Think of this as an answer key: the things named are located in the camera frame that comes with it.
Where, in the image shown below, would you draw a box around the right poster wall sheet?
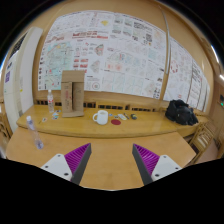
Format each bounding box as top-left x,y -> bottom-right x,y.
164,38 -> 210,112

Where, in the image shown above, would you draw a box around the red round coaster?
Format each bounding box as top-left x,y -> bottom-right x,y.
111,119 -> 121,125

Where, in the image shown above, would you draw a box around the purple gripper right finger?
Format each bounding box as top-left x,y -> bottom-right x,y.
132,144 -> 181,185

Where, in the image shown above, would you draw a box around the large poster wall sheet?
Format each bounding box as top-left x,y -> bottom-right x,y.
38,11 -> 166,99

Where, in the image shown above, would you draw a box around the clear plastic water bottle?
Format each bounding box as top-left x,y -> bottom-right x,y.
26,116 -> 44,149

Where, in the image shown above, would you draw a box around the wooden chair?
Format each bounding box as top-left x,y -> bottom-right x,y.
189,121 -> 218,165

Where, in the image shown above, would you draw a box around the white ceramic mug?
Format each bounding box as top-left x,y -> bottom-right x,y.
93,110 -> 108,125

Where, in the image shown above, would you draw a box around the water bottle with red label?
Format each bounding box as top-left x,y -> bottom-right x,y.
47,90 -> 54,113

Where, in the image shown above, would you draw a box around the dark small gadget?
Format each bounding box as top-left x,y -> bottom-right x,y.
131,114 -> 137,120

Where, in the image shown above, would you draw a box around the brown cardboard box stand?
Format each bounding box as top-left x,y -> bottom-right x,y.
61,70 -> 85,118

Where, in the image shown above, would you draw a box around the black backpack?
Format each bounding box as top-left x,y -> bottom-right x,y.
165,100 -> 198,126

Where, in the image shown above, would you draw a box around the white small flat device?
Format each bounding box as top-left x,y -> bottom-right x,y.
118,114 -> 127,120

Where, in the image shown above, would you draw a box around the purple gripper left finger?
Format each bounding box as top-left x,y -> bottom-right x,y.
42,143 -> 92,185

